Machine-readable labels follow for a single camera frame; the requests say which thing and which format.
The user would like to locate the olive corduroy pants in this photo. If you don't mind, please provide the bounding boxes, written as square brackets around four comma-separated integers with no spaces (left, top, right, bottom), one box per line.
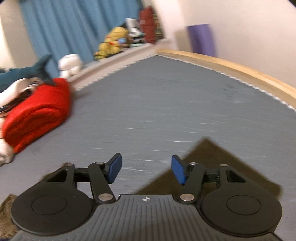
[0,136,283,241]

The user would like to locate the red folded blanket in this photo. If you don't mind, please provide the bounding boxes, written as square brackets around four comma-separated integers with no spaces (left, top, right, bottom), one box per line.
[3,78,72,154]

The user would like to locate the grey quilted bed cover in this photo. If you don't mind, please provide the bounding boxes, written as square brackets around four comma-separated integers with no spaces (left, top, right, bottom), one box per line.
[1,56,295,240]

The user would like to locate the blue shark plush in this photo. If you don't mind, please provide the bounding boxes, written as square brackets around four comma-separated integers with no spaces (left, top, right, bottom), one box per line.
[1,54,55,117]

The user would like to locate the white plush toy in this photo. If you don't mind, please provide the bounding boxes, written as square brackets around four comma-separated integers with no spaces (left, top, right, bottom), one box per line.
[58,54,83,78]

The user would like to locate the purple box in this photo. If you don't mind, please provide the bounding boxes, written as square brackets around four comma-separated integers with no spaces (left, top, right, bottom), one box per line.
[187,24,217,57]

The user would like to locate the yellow plush toy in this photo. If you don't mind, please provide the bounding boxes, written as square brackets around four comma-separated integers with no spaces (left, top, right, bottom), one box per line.
[94,27,129,61]

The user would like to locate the blue curtain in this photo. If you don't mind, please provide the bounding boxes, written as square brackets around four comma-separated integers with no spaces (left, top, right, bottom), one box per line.
[19,0,144,78]

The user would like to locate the panda plush toy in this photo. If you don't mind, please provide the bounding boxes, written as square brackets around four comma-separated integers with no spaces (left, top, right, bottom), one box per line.
[125,18,145,44]

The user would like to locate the wooden bed frame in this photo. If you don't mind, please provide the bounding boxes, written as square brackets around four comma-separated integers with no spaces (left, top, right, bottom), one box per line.
[157,49,295,107]

